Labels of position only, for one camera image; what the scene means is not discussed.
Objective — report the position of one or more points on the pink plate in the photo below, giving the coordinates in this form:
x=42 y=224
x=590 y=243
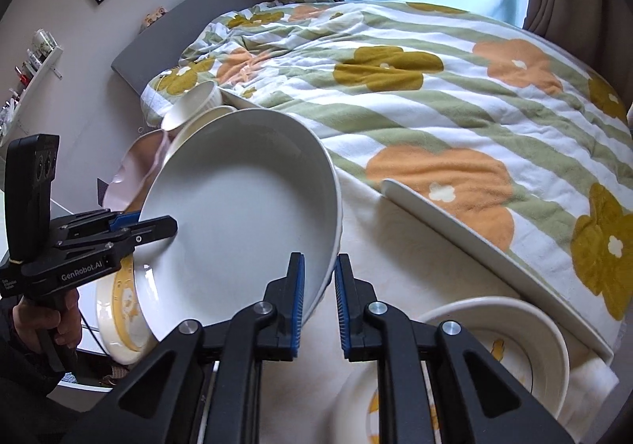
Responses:
x=137 y=172

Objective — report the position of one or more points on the duck pattern plate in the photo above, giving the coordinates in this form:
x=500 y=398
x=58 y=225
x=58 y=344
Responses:
x=472 y=398
x=121 y=323

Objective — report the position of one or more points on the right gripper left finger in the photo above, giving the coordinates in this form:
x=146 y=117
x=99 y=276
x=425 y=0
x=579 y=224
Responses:
x=268 y=330

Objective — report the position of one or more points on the white rectangular tray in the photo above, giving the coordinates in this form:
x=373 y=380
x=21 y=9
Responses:
x=527 y=284

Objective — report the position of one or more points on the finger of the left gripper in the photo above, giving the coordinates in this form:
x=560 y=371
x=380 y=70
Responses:
x=124 y=220
x=148 y=231

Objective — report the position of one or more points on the white ribbed bowl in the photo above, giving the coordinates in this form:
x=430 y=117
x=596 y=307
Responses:
x=197 y=100

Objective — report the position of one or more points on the person's left hand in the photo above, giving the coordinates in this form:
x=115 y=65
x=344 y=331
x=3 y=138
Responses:
x=29 y=319

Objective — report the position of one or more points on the grey headboard cushion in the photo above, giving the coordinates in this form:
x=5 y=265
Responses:
x=159 y=47

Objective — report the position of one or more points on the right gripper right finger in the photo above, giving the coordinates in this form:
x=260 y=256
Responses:
x=371 y=330

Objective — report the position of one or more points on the cream shallow bowl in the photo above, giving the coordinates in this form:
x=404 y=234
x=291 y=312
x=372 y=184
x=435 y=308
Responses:
x=197 y=123

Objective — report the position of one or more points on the large white deep plate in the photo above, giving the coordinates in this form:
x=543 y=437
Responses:
x=247 y=191

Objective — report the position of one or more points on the floral striped quilt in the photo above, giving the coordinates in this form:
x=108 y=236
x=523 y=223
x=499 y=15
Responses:
x=505 y=132

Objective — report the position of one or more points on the white wall shelf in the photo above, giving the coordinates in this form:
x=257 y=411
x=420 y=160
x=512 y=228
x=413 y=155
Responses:
x=42 y=56

